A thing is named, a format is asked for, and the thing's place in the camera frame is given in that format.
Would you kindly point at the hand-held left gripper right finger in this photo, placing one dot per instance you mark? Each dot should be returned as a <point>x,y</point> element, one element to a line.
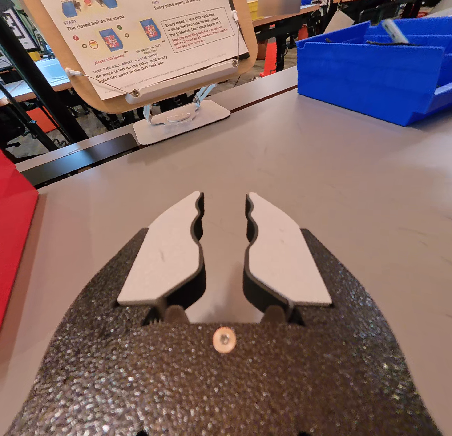
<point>282,259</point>

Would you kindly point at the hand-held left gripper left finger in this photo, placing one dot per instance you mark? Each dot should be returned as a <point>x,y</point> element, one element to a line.
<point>166,256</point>

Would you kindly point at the blue plastic bin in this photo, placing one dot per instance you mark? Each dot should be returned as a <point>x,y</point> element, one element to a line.
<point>353,76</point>

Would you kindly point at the grey usb hub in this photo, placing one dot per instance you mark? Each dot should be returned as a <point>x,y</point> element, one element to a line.
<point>395,32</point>

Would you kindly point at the red plastic bin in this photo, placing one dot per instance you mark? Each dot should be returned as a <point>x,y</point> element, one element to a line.
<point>14,231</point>

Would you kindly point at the orange traffic cone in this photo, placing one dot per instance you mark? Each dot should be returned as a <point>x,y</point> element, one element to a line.
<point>269,62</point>

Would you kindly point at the printed instruction sheet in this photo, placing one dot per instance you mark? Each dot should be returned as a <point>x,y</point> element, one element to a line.
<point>141,55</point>

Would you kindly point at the black tripod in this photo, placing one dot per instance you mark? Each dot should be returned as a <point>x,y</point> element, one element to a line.
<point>35,83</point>

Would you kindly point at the instruction sheet on stand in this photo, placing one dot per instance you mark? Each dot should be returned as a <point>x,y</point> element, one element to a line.
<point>249,26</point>

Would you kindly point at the long wooden table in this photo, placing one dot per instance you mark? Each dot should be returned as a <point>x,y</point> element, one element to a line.
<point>282,16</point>

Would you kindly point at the black white marker board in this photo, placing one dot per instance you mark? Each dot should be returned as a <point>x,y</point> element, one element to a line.
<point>14,26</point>

